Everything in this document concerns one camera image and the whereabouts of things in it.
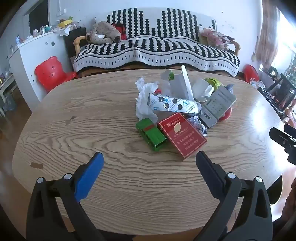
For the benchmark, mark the white crumpled paper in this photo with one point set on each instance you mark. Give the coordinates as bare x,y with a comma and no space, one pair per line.
68,30

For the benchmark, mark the silver foil wrapper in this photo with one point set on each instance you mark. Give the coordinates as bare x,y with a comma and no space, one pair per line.
196,124

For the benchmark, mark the grey calendar card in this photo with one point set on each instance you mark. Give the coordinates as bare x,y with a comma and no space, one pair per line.
217,104

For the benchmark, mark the white cabinet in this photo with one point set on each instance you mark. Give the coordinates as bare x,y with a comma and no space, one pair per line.
34,51

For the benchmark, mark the silver blister pack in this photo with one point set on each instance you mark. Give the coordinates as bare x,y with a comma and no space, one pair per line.
171,103

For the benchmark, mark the green toy car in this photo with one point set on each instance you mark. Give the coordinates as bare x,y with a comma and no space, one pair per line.
150,133

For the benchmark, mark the red round lid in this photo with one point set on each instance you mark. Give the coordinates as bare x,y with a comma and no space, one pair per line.
226,114

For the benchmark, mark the small blue foil wrapper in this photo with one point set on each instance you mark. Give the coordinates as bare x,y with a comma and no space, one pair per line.
229,86

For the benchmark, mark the white tissue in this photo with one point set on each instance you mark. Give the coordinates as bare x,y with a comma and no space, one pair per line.
144,92

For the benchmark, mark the red bear-shaped stool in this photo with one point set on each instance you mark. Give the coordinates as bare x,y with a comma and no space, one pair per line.
49,71

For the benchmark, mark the floral pillow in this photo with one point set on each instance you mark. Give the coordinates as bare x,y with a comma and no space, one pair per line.
215,37

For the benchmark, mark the black chair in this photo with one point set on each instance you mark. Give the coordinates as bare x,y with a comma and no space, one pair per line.
277,92

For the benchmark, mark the beige curtain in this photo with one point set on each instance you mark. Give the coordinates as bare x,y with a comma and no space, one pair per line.
268,27

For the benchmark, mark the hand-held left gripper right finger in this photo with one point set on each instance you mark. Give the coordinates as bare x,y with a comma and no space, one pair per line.
209,173

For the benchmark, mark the black white striped sofa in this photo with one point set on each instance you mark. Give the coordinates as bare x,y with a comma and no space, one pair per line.
161,46

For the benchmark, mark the red bag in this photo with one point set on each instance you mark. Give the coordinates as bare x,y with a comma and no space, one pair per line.
251,73

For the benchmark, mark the person's right forearm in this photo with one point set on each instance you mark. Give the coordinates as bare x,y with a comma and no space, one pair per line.
291,192

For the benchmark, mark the white shelf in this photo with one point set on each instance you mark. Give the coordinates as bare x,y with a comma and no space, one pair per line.
7,85

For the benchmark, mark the black box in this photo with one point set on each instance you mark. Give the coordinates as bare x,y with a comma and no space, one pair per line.
71,46

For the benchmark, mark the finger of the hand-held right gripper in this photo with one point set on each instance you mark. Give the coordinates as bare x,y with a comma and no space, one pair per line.
278,135

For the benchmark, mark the red cushion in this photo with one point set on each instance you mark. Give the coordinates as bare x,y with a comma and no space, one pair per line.
121,30

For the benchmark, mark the brown plush toy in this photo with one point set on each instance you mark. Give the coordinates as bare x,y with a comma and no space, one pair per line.
104,30

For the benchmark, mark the yellow toy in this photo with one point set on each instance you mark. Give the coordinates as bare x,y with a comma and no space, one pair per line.
64,23

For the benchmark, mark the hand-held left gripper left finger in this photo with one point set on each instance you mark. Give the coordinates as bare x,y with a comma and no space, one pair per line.
90,176

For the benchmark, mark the row of small figurines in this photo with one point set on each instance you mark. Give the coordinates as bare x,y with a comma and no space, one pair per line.
34,33

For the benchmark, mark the green and white carton box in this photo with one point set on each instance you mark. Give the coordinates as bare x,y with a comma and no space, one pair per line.
180,85

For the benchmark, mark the scattered papers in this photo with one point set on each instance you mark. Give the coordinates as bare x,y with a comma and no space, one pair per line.
255,82

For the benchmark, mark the red cigarette box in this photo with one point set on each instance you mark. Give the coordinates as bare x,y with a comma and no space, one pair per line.
182,136

